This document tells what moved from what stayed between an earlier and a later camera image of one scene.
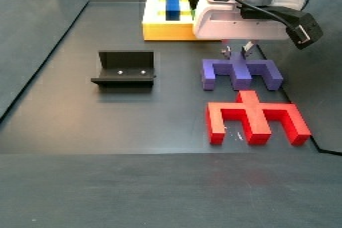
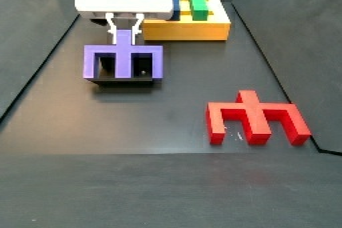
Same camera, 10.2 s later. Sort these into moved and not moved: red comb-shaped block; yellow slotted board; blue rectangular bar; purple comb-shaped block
Moved: purple comb-shaped block
Not moved: yellow slotted board; red comb-shaped block; blue rectangular bar
